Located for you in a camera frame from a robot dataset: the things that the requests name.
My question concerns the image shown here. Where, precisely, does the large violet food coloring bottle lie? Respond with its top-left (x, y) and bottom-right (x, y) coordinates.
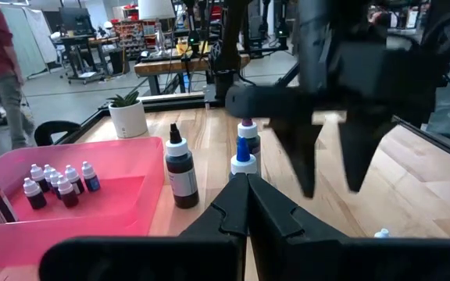
top-left (237, 118), bottom-right (262, 175)

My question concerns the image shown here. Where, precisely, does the black computer monitor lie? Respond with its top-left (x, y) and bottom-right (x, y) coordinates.
top-left (58, 6), bottom-right (94, 37)

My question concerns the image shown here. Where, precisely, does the large blue food coloring bottle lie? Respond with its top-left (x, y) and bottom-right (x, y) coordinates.
top-left (230, 136), bottom-right (258, 176)

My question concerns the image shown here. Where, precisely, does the succulent in white pot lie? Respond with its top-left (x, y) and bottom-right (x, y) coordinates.
top-left (106, 90), bottom-right (149, 140)

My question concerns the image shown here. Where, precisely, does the parts drawer shelf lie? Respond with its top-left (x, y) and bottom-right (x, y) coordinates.
top-left (112, 18), bottom-right (148, 60)

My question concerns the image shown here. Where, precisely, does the pink translucent plastic bin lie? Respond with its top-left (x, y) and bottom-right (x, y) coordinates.
top-left (0, 136), bottom-right (166, 270)

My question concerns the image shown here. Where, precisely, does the wooden workbench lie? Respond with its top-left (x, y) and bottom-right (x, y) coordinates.
top-left (134, 52), bottom-right (252, 97)

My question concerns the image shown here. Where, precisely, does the black chair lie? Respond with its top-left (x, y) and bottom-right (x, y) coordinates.
top-left (34, 119), bottom-right (82, 148)

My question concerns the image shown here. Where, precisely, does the small blue-labelled dropper bottle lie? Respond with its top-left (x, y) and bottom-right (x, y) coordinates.
top-left (80, 160), bottom-right (102, 193)

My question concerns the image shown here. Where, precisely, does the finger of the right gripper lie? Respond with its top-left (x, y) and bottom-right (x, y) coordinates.
top-left (270, 116), bottom-right (323, 198)
top-left (337, 116), bottom-right (384, 192)

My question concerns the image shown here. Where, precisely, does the small navy dropper bottle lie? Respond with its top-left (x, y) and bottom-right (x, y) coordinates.
top-left (22, 177), bottom-right (48, 211)

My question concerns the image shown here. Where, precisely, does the small dark green dropper bottle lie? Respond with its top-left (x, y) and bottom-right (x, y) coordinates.
top-left (48, 168), bottom-right (64, 200)

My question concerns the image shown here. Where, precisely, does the small white-labelled dark dropper bottle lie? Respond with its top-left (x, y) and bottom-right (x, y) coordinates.
top-left (63, 164), bottom-right (86, 196)

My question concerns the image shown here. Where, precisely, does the small purple dropper bottle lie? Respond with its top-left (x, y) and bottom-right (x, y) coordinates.
top-left (43, 163), bottom-right (56, 184)

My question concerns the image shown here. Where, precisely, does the small red-brown dropper bottle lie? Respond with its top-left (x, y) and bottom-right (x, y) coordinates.
top-left (55, 174), bottom-right (80, 208)

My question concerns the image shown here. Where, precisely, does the small black dropper bottle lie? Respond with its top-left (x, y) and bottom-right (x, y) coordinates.
top-left (29, 163), bottom-right (51, 194)

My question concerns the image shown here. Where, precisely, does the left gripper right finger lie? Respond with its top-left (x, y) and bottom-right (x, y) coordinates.
top-left (248, 175), bottom-right (348, 281)

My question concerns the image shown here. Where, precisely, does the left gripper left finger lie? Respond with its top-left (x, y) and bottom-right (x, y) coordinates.
top-left (178, 173), bottom-right (248, 281)

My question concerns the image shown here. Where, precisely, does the large black food coloring bottle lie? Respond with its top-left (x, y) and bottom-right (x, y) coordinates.
top-left (165, 123), bottom-right (201, 210)

